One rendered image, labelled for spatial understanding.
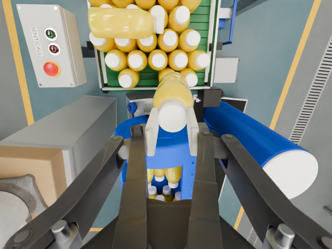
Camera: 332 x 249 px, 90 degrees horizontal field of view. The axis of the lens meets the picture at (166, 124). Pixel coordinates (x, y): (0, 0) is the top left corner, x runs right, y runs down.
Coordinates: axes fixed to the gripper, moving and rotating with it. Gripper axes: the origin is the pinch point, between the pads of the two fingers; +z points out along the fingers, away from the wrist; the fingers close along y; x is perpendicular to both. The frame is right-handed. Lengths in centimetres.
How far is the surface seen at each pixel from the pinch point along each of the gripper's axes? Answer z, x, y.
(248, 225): 149, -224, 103
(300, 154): 44, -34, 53
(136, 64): 33.9, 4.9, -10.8
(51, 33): 28.5, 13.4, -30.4
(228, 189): 147, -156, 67
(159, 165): 18.3, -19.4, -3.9
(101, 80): 42.0, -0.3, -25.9
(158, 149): 18.6, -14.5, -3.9
